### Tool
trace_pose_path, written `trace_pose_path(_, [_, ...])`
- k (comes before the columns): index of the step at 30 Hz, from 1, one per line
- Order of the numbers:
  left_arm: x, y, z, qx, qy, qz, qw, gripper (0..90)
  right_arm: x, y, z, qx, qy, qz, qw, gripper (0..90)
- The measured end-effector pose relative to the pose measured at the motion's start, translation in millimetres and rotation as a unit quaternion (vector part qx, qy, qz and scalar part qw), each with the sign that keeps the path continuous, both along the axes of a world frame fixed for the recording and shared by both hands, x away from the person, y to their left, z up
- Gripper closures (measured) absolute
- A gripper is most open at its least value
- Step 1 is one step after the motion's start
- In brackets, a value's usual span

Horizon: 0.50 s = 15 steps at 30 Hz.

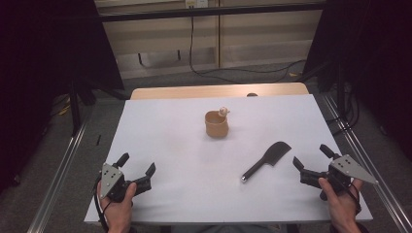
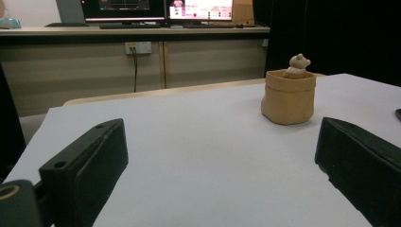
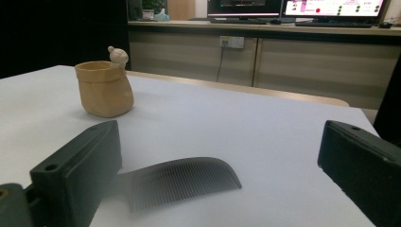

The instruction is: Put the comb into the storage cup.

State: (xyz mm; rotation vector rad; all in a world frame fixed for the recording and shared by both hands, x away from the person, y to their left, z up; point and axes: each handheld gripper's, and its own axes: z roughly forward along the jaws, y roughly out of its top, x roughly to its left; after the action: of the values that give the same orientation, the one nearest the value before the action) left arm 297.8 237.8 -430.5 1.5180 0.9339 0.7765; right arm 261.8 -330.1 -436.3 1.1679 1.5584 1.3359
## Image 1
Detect black stand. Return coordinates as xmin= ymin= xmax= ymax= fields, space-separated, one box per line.
xmin=69 ymin=76 xmax=97 ymax=136

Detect hand-held gripper cable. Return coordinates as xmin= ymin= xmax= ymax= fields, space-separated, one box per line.
xmin=346 ymin=182 xmax=362 ymax=216
xmin=92 ymin=174 xmax=110 ymax=233

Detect black wall cable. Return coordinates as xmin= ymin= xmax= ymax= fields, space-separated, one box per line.
xmin=189 ymin=15 xmax=307 ymax=84

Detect wooden table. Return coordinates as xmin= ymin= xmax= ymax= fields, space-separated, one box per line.
xmin=129 ymin=82 xmax=310 ymax=101

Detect person's right hand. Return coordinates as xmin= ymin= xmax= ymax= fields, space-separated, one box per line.
xmin=318 ymin=177 xmax=364 ymax=227

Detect person's grey pants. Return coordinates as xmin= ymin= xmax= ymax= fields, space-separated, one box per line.
xmin=170 ymin=223 xmax=290 ymax=233

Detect white wall socket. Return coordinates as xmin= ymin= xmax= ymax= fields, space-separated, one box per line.
xmin=185 ymin=0 xmax=209 ymax=10

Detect right hand-held gripper cable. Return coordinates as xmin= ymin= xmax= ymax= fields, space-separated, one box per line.
xmin=346 ymin=182 xmax=362 ymax=216

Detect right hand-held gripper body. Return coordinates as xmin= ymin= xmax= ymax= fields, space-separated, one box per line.
xmin=298 ymin=153 xmax=379 ymax=202

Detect person's left hand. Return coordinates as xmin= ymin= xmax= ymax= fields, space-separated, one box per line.
xmin=96 ymin=181 xmax=138 ymax=228

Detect metal floor rail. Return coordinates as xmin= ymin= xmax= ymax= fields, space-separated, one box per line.
xmin=26 ymin=106 xmax=94 ymax=233
xmin=322 ymin=93 xmax=412 ymax=233

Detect black floor cables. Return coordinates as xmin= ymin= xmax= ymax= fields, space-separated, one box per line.
xmin=326 ymin=82 xmax=361 ymax=136

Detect brown cup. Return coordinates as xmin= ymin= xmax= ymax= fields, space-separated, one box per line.
xmin=204 ymin=106 xmax=231 ymax=140

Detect black curtain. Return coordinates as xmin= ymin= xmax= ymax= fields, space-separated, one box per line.
xmin=0 ymin=0 xmax=126 ymax=194
xmin=302 ymin=0 xmax=412 ymax=161

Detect black spatula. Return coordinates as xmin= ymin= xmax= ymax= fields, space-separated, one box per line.
xmin=240 ymin=141 xmax=292 ymax=184

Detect black horizontal bar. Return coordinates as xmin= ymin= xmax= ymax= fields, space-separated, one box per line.
xmin=99 ymin=2 xmax=326 ymax=23

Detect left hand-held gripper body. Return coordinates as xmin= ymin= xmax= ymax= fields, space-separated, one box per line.
xmin=98 ymin=161 xmax=154 ymax=204

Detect left hand-held gripper cable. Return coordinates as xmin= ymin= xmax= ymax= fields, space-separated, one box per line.
xmin=92 ymin=174 xmax=110 ymax=233

